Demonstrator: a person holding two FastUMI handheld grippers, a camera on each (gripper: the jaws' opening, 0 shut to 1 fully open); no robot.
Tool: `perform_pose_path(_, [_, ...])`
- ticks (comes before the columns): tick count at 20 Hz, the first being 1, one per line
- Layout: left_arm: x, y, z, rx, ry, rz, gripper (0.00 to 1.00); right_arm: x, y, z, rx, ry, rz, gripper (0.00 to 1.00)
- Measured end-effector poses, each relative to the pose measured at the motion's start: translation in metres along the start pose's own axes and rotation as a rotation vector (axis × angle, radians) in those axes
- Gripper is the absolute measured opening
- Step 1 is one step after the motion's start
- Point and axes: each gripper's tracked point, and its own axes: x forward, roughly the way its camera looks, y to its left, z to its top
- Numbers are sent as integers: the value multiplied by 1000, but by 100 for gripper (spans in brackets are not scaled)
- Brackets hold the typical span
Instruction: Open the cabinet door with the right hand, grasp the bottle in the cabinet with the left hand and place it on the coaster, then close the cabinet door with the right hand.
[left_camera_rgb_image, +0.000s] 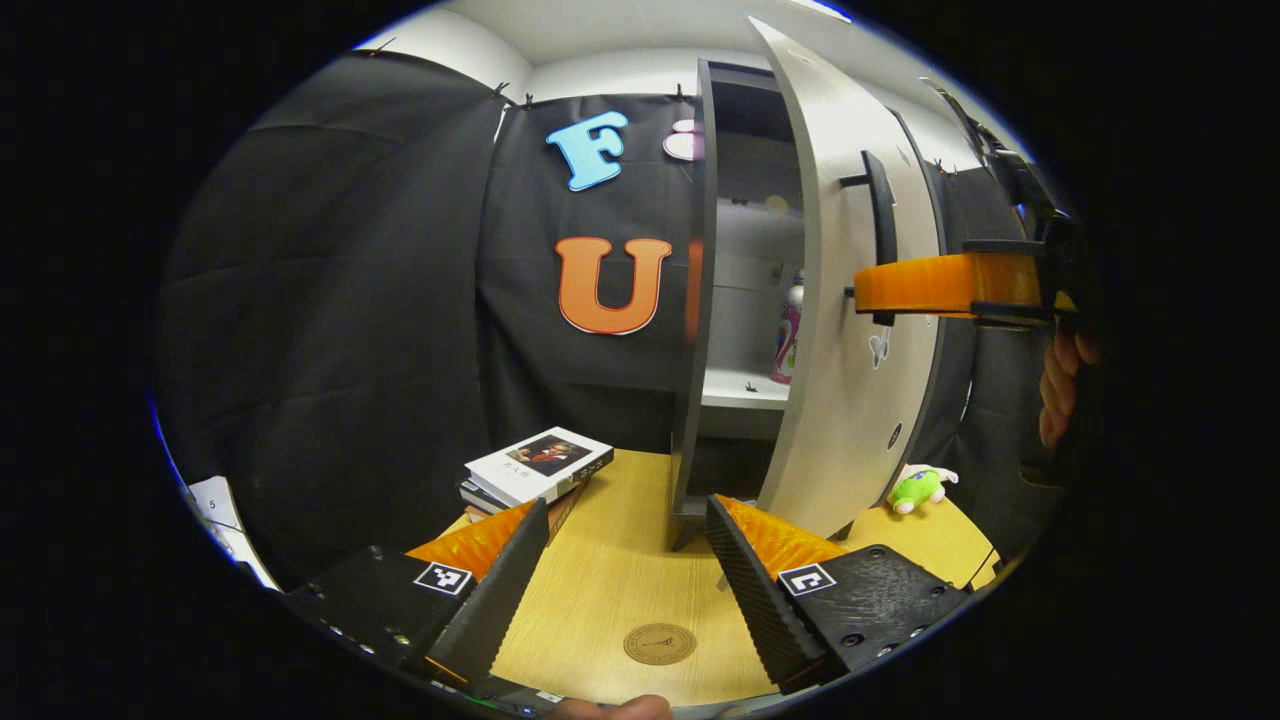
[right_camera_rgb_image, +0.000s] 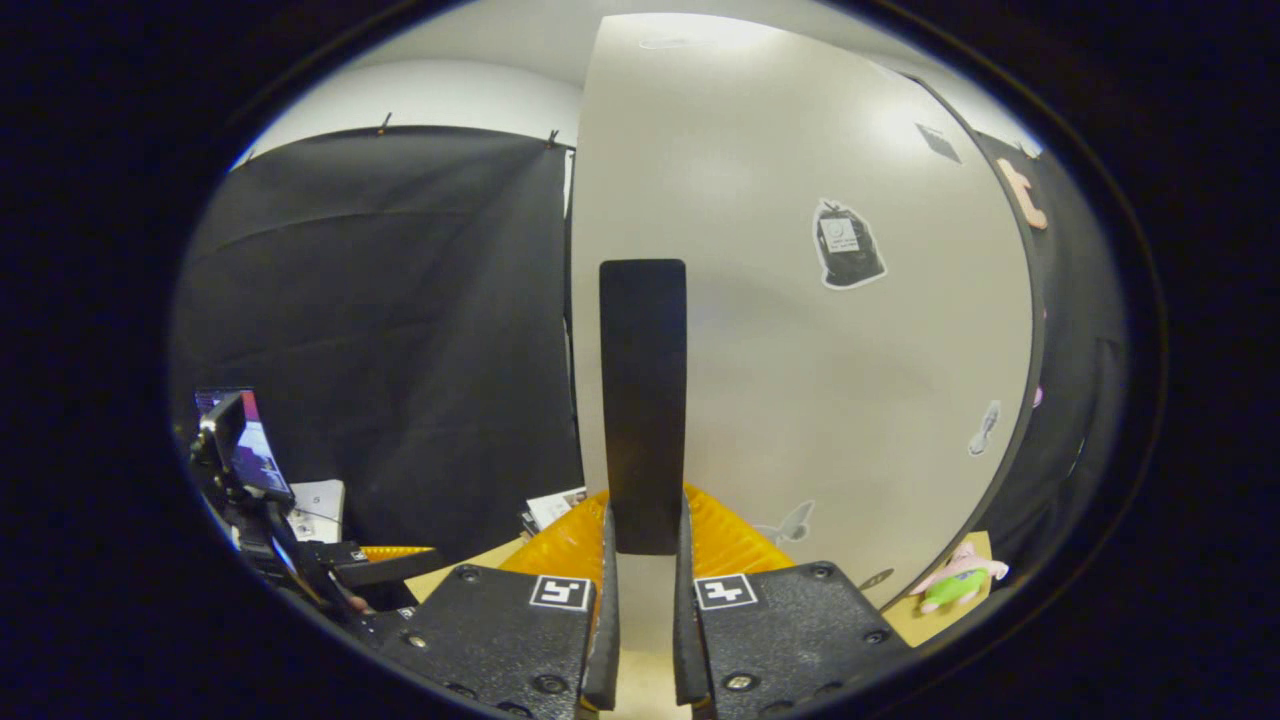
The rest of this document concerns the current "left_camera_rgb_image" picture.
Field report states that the beige cabinet door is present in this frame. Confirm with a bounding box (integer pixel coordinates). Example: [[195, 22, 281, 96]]
[[748, 15, 946, 541]]

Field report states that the green plush toy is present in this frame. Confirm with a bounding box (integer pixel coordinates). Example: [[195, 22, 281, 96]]
[[887, 463, 959, 516]]

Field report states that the black backdrop cloth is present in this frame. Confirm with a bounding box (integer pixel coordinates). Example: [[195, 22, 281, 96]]
[[160, 50, 1061, 591]]

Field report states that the round brown coaster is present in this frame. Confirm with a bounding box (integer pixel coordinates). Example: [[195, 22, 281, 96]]
[[623, 622, 698, 666]]

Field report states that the white paper sheet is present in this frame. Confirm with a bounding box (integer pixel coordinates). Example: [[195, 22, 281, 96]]
[[188, 475, 283, 593]]

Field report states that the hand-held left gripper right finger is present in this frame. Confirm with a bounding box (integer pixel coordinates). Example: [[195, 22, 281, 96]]
[[705, 494, 973, 696]]

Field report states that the black cabinet door handle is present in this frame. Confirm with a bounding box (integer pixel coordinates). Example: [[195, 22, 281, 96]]
[[840, 150, 899, 327]]

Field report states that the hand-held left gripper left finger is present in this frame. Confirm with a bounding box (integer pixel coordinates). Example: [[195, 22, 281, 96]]
[[285, 498, 551, 693]]

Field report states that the silver bottle with colourful label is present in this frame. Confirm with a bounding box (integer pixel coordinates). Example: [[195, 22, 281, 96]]
[[770, 278, 804, 386]]

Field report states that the dark book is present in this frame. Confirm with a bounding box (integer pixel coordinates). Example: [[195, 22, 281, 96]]
[[458, 478, 586, 523]]

